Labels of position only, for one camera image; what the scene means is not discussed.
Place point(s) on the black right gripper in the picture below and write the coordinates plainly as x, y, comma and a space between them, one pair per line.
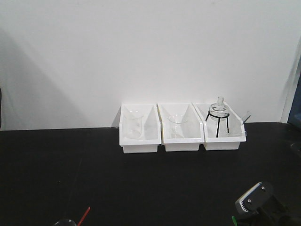
272, 213

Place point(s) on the green plastic spoon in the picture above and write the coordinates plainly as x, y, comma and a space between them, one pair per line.
234, 221

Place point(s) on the red plastic spoon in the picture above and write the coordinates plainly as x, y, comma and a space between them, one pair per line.
84, 216

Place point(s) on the right white storage bin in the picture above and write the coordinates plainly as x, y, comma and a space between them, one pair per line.
225, 141

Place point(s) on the white storage bin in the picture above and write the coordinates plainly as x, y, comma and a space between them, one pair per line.
225, 141
192, 131
150, 139

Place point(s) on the round glass flask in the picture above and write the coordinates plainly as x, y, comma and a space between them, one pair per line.
219, 110

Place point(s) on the middle white storage bin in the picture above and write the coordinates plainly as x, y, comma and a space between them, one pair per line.
192, 131

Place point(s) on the clear glass conical flask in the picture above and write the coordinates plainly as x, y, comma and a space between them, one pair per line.
176, 123

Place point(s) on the left white storage bin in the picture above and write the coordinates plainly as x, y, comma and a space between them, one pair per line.
150, 139

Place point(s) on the clear glass beaker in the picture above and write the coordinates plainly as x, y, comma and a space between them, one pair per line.
133, 124

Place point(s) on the clear glass dish rim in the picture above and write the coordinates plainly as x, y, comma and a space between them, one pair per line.
65, 222

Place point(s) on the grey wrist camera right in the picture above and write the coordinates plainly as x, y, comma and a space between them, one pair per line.
254, 198

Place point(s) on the black wire tripod stand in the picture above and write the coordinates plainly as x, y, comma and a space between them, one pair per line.
219, 119

